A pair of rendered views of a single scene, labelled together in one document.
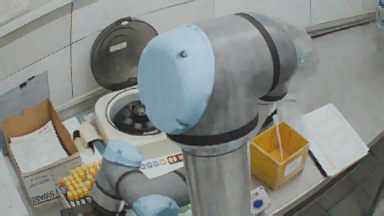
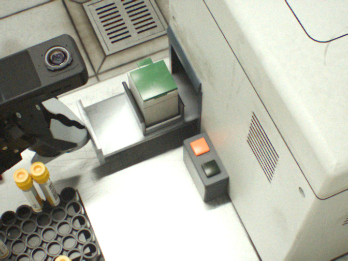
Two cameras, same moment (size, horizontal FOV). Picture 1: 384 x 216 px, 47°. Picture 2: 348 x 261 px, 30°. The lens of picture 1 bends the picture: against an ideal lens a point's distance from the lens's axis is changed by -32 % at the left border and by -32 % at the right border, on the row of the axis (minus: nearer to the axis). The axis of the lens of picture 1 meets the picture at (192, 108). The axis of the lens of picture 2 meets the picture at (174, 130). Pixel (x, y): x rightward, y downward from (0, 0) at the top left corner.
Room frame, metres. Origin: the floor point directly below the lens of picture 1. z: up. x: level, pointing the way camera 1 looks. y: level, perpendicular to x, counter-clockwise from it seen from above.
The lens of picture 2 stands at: (1.04, 0.44, 1.56)
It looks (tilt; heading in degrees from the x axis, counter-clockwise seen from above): 63 degrees down; 191
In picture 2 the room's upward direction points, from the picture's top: 2 degrees counter-clockwise
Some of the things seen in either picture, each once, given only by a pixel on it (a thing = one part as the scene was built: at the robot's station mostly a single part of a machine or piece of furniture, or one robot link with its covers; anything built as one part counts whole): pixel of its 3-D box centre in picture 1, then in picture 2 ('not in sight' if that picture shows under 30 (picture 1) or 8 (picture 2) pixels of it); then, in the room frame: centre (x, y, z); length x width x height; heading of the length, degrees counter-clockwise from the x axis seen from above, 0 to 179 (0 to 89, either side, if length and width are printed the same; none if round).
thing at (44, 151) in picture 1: (38, 153); not in sight; (1.09, 0.45, 0.95); 0.29 x 0.25 x 0.15; 33
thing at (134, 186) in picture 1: (154, 198); not in sight; (0.76, 0.07, 1.17); 0.11 x 0.11 x 0.08; 37
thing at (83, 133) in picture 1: (86, 147); not in sight; (1.18, 0.29, 0.92); 0.24 x 0.12 x 0.10; 33
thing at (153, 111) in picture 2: not in sight; (153, 93); (0.70, 0.35, 0.95); 0.05 x 0.04 x 0.06; 33
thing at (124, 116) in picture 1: (141, 120); not in sight; (1.26, 0.12, 0.97); 0.15 x 0.15 x 0.07
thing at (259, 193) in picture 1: (248, 201); not in sight; (0.99, -0.14, 0.92); 0.13 x 0.07 x 0.08; 33
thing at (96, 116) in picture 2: not in sight; (172, 98); (0.68, 0.37, 0.92); 0.21 x 0.07 x 0.05; 123
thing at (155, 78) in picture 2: not in sight; (151, 78); (0.70, 0.35, 0.98); 0.05 x 0.04 x 0.01; 33
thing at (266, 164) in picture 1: (279, 156); not in sight; (1.16, -0.23, 0.93); 0.13 x 0.13 x 0.10; 38
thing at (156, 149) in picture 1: (144, 133); not in sight; (1.24, 0.12, 0.94); 0.30 x 0.24 x 0.12; 24
